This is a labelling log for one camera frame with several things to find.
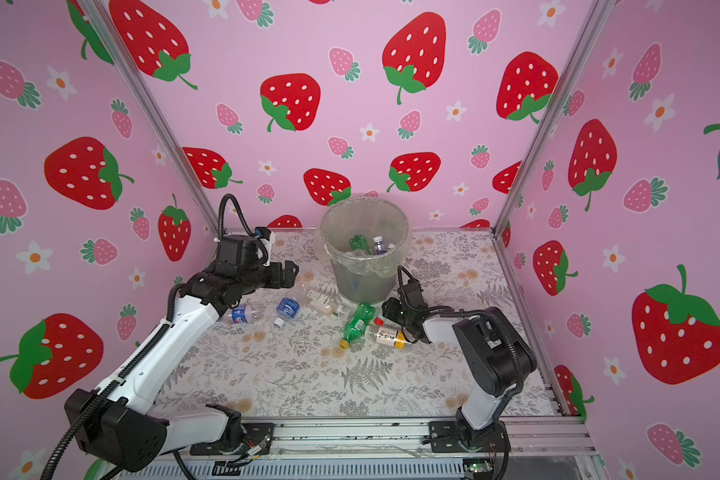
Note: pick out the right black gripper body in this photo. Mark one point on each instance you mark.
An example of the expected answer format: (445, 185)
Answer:
(395, 312)

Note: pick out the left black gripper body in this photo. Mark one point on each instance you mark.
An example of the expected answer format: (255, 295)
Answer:
(269, 278)

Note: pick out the bottle yellow white label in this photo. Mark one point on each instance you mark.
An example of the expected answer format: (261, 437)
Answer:
(387, 336)

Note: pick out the Pepsi water bottle blue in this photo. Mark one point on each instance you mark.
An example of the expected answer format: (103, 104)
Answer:
(244, 313)

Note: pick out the green bottle yellow cap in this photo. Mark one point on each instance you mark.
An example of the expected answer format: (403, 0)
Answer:
(359, 243)

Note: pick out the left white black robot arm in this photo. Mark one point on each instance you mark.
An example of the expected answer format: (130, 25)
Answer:
(113, 421)

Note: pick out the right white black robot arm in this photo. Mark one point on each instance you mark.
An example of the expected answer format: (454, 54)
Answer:
(498, 357)

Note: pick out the grey mesh waste bin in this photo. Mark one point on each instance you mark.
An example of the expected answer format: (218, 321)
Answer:
(362, 289)

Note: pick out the Pocari Sweat bottle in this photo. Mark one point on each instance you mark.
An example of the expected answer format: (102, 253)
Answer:
(287, 310)

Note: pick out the clear bottle white green label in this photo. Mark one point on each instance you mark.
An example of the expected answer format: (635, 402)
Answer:
(327, 305)

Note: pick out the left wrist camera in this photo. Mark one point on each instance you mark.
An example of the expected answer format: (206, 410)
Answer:
(248, 251)

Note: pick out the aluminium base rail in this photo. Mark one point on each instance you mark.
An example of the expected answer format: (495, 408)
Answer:
(393, 448)

